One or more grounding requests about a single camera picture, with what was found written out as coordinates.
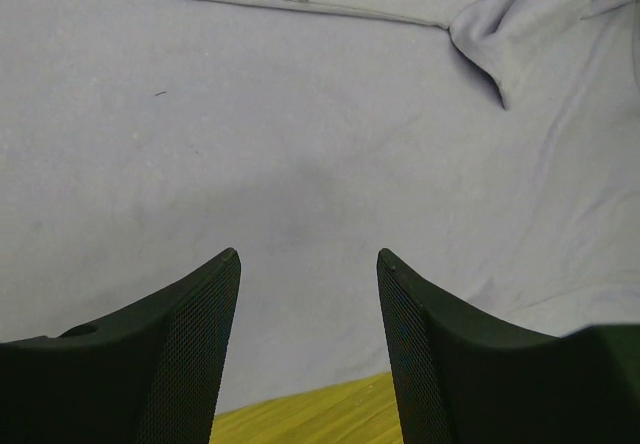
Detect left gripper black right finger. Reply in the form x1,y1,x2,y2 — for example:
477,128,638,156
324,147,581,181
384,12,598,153
377,249,639,443

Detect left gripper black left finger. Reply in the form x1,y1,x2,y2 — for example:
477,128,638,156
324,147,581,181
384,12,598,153
1,249,241,444

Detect purple t shirt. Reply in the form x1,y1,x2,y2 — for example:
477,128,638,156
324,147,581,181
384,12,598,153
1,0,639,410

